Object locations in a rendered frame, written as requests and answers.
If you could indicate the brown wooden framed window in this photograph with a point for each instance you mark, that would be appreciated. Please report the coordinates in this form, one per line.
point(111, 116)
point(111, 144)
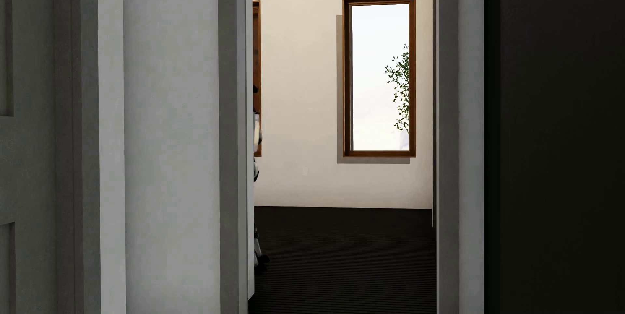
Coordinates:
point(257, 60)
point(379, 75)

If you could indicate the white door frame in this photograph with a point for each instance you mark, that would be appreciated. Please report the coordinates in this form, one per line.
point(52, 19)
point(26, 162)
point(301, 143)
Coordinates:
point(459, 138)

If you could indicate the white panelled door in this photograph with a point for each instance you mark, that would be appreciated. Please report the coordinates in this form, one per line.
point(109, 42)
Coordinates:
point(29, 138)

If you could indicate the white humanoid robot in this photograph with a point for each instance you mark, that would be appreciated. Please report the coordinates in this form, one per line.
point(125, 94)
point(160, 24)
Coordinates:
point(256, 131)

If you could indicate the green leafy tree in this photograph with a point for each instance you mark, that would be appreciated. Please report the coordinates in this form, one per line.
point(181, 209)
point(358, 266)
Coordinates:
point(401, 90)

